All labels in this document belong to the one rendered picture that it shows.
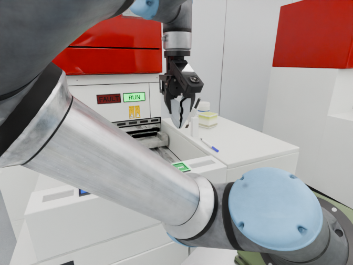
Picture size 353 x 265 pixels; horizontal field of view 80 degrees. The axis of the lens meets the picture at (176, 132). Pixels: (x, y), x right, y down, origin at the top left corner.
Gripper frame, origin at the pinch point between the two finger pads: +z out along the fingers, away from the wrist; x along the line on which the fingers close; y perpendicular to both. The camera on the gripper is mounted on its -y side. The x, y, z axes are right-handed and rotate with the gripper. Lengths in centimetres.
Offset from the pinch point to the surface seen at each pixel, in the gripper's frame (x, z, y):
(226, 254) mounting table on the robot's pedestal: -3.2, 28.7, -21.0
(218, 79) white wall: -159, 7, 207
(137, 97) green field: -2, 1, 58
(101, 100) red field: 16, 1, 58
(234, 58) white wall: -184, -21, 207
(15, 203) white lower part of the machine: 62, 49, 59
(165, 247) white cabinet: 7.0, 38.7, -4.1
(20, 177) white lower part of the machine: 57, 36, 59
